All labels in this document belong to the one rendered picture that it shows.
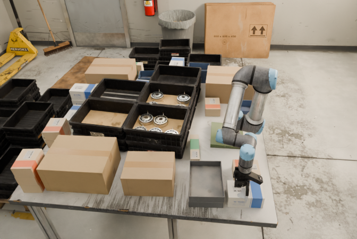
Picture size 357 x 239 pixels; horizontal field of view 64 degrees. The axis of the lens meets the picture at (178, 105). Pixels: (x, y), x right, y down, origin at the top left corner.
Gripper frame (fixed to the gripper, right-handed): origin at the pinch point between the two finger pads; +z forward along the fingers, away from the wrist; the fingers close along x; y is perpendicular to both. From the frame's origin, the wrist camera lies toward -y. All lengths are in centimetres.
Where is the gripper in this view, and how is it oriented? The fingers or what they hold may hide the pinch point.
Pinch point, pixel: (244, 191)
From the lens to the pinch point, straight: 177.2
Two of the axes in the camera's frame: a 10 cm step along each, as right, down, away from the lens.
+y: -10.0, -0.1, 0.7
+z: 0.3, 8.0, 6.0
